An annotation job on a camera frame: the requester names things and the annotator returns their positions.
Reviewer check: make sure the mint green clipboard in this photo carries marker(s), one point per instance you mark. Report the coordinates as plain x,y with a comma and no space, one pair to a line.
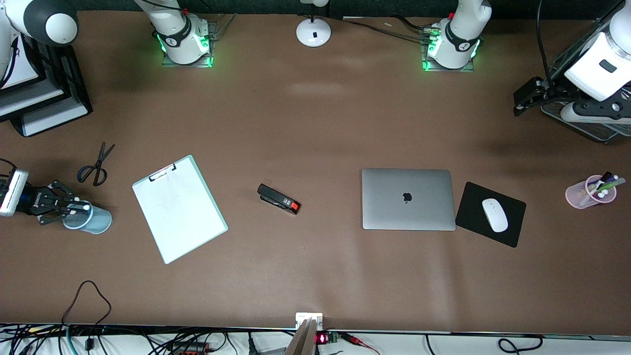
217,217

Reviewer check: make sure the black purple marker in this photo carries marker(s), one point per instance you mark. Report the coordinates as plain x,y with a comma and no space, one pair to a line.
605,177

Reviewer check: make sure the black scissors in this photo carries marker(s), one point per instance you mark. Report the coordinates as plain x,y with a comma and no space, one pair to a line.
98,170

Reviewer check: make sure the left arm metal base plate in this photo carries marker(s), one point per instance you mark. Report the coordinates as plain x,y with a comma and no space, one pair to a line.
446,69

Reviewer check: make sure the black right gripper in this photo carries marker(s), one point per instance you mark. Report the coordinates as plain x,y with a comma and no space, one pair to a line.
37,200

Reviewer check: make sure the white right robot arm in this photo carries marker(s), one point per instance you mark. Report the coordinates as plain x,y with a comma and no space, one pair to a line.
180,34

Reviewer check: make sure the silver laptop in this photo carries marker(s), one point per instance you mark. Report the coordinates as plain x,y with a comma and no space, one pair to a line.
408,199

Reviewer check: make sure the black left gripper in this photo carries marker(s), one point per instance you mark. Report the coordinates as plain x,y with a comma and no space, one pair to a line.
550,92

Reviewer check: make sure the light blue mesh pen cup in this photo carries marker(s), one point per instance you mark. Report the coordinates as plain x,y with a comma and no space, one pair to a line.
98,222

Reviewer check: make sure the white paper sheet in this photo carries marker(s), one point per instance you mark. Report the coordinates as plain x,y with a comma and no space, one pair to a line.
182,217

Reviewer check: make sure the white computer mouse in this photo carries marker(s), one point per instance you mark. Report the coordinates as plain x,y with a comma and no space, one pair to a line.
494,215

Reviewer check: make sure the black mouse pad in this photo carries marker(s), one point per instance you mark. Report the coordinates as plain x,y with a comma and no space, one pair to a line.
473,217

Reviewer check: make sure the red lit circuit board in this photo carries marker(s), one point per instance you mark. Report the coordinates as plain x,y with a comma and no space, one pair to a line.
326,338

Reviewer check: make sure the black stapler with red end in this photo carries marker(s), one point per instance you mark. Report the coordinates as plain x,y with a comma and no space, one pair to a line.
276,197

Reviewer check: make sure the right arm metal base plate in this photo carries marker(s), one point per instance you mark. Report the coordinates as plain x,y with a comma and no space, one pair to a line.
187,65

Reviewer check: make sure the black stacked paper tray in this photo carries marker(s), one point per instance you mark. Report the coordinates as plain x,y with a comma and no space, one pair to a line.
74,93

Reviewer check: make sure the pink translucent pen cup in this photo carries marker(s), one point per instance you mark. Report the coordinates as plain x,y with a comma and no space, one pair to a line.
579,195

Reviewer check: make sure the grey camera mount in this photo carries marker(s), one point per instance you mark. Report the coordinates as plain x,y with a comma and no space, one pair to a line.
305,335

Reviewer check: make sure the black mesh desk tray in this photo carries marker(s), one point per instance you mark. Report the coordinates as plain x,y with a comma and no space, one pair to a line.
591,130

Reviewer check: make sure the white round lamp base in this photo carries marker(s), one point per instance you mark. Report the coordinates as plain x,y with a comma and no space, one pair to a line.
313,33

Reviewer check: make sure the green marker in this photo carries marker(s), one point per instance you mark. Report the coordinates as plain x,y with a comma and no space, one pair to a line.
613,184

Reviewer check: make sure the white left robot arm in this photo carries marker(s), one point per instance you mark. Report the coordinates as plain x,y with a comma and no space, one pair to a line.
461,29

